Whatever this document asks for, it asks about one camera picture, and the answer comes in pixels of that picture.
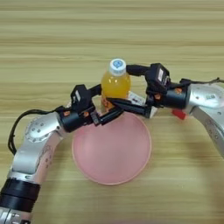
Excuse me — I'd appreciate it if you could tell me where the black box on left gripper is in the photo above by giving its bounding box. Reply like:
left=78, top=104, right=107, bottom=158
left=70, top=84, right=92, bottom=114

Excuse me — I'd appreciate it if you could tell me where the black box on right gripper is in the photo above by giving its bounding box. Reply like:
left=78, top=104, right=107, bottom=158
left=144, top=62, right=172, bottom=95

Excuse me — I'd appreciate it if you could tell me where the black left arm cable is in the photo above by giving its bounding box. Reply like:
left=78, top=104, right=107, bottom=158
left=7, top=107, right=65, bottom=156

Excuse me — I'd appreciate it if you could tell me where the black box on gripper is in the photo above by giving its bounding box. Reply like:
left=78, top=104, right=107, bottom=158
left=70, top=84, right=92, bottom=114
left=144, top=62, right=172, bottom=95

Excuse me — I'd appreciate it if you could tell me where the pink round plate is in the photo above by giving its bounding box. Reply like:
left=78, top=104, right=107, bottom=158
left=71, top=110, right=153, bottom=186

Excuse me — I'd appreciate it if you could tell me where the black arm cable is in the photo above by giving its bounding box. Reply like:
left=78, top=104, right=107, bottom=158
left=179, top=76, right=224, bottom=86
left=7, top=107, right=65, bottom=156

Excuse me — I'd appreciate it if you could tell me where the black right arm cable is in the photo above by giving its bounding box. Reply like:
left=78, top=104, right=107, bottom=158
left=179, top=76, right=224, bottom=86

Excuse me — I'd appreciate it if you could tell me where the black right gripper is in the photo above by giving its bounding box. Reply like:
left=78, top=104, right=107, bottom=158
left=106, top=64, right=191, bottom=118

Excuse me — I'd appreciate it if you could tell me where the red cube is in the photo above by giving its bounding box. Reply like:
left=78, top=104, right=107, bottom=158
left=171, top=108, right=188, bottom=121

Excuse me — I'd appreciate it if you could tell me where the orange juice bottle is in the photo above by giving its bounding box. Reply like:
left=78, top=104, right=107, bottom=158
left=100, top=58, right=132, bottom=114

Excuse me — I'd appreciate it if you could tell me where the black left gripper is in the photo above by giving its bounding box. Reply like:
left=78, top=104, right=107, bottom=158
left=57, top=83, right=125, bottom=134

